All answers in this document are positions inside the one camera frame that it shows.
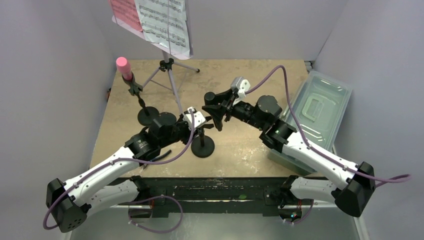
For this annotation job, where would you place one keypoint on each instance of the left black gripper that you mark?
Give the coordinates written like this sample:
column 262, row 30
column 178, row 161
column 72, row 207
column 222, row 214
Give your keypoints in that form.
column 186, row 139

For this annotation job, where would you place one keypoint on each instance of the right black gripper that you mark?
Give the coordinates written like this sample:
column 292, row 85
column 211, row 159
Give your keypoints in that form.
column 226, row 107

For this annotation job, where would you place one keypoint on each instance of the black marker pen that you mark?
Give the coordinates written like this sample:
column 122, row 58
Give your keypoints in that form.
column 209, row 98

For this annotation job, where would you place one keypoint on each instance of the black microphone stand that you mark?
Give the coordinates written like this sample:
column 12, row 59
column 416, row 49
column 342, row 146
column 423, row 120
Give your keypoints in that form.
column 147, row 114
column 202, row 146

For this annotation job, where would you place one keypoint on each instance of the lilac music stand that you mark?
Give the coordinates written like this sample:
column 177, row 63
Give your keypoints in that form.
column 167, row 62

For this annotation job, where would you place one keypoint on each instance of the white sheet music page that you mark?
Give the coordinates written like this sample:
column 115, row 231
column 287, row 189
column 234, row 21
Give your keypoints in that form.
column 164, row 22

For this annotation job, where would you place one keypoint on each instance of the pink toy microphone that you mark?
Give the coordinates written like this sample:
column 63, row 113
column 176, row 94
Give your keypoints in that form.
column 124, row 67

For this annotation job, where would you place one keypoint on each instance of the pink sheet music page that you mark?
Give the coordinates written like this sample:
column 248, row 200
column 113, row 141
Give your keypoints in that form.
column 125, row 10

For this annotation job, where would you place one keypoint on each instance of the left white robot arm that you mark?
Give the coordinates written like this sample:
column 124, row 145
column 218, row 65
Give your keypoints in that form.
column 69, row 203

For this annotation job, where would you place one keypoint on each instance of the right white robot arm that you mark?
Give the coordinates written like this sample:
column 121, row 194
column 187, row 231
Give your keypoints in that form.
column 346, row 184

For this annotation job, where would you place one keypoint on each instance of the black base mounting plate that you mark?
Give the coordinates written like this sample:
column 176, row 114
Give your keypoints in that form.
column 268, row 196

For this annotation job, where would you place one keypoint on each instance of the clear plastic storage box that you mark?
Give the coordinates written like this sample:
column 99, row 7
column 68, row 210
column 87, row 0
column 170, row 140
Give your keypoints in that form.
column 319, row 106

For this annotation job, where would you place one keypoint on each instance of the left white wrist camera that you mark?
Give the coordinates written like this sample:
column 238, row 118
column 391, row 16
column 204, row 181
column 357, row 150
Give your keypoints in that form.
column 195, row 119

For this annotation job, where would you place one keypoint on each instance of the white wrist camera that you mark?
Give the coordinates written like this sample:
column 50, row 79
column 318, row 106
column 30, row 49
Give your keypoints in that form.
column 195, row 119
column 239, row 86

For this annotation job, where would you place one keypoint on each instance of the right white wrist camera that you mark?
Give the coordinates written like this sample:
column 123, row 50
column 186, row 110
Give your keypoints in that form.
column 239, row 86

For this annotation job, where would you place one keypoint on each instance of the blue handled pliers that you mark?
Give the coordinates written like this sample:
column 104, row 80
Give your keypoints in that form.
column 160, row 157

